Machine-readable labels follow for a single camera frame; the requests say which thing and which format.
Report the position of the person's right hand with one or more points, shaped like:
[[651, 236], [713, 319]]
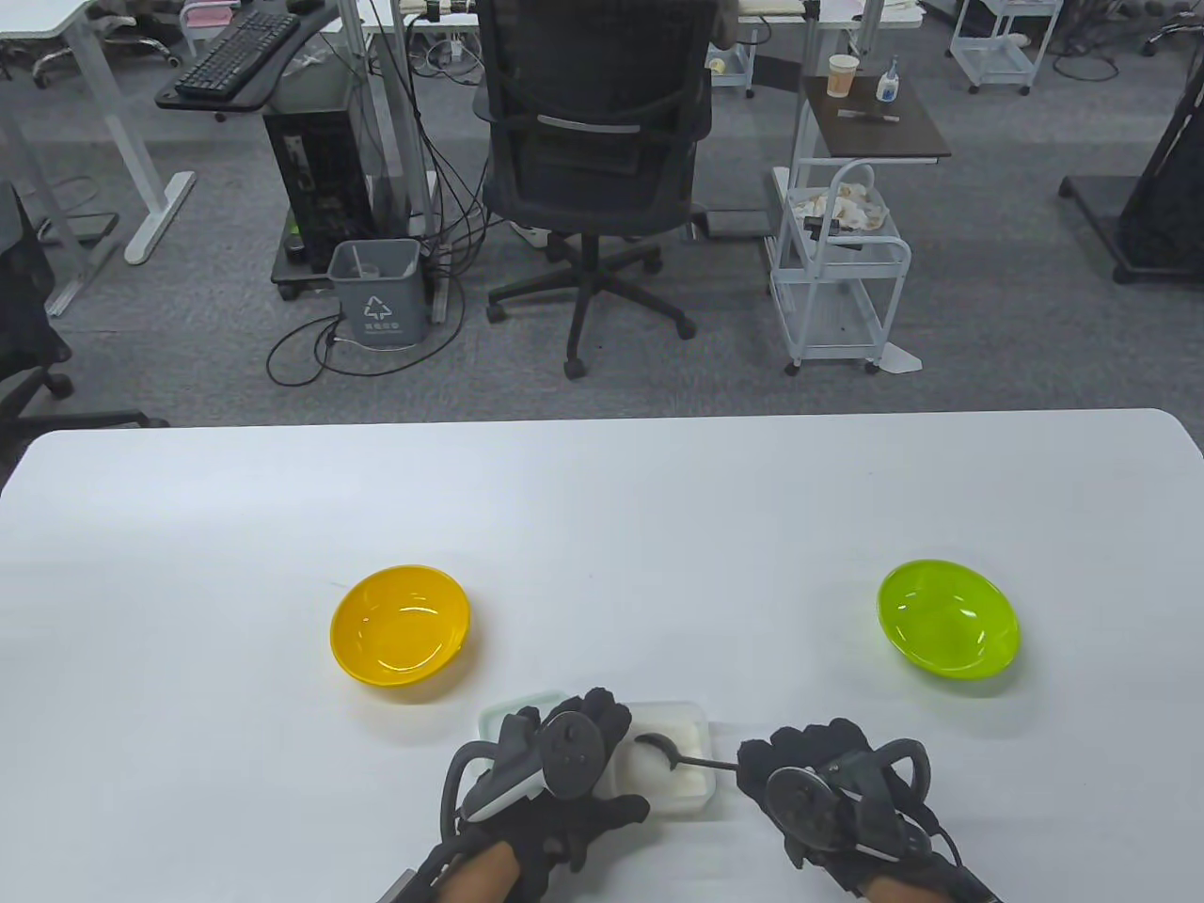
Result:
[[752, 762]]

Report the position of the person's left hand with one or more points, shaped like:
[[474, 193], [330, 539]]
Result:
[[574, 828]]

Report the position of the person's left thumb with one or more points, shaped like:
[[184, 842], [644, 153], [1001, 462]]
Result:
[[616, 814]]

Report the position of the person's right fingers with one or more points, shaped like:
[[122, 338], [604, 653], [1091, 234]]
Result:
[[800, 743]]

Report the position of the clear rectangular food container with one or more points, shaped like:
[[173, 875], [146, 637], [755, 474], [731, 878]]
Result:
[[673, 781]]

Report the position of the black spoon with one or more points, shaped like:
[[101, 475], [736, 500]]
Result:
[[658, 748]]

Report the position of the person's left forearm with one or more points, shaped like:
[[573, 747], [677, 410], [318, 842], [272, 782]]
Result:
[[484, 870]]

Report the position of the person's right forearm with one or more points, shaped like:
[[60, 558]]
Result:
[[903, 889]]

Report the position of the black glove-mounted right controller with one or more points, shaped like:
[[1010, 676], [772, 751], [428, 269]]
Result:
[[809, 800]]

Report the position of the black glove-mounted controller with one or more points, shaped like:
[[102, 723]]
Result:
[[809, 800], [569, 752]]

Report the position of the black glove-mounted left controller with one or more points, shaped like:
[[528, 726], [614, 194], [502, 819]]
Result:
[[569, 752]]

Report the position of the green plastic bowl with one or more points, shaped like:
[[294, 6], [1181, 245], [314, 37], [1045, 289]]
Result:
[[948, 616]]

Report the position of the yellow plastic bowl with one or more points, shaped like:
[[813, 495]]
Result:
[[400, 630]]

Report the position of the crumpled wrappers in cart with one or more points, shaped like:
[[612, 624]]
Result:
[[842, 209]]

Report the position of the gray recycling trash bin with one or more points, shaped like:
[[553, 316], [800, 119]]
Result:
[[376, 292]]

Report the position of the white power strip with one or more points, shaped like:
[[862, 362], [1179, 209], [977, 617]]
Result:
[[529, 233]]

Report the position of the dark brown side table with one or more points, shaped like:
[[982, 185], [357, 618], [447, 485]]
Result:
[[879, 132]]

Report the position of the gray computer tower trolley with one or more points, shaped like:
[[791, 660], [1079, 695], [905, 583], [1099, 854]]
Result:
[[301, 277]]

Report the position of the black mesh office chair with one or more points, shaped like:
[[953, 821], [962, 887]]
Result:
[[593, 141]]

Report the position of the black floor stand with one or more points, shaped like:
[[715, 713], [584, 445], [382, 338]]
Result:
[[1162, 216]]

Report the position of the small white squeeze bottle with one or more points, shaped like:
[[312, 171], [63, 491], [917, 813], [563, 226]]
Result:
[[887, 87]]

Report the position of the paper coffee cup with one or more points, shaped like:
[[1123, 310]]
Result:
[[843, 77]]

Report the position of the black computer tower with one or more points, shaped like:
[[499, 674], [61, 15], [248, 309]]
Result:
[[315, 179]]

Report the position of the white utility cart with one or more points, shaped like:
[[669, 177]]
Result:
[[992, 56]]

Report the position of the black swivel chair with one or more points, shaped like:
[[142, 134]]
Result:
[[23, 310]]

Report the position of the black keyboard desk top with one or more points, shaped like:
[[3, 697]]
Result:
[[282, 89]]

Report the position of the black keyboard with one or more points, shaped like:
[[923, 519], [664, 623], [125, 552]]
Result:
[[235, 55]]

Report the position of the white standing desk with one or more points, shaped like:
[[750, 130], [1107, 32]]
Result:
[[113, 113]]

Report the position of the silver chair base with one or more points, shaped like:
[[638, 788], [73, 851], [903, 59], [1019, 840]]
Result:
[[103, 52]]

